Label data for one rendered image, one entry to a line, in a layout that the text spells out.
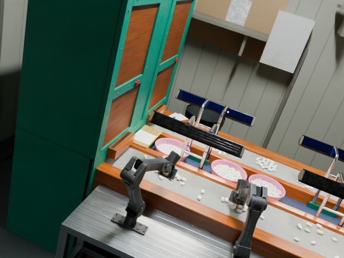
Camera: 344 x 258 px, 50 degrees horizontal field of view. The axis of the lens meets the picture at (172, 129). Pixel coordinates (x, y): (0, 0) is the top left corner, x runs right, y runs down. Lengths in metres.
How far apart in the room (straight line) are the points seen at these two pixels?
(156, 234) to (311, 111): 2.73
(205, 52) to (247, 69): 0.51
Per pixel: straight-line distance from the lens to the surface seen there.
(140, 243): 2.00
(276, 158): 3.16
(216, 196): 2.40
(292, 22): 3.93
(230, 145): 2.27
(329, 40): 4.18
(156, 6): 2.34
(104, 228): 2.04
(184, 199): 2.23
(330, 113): 4.36
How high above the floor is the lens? 2.03
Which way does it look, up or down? 25 degrees down
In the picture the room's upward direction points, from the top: 17 degrees clockwise
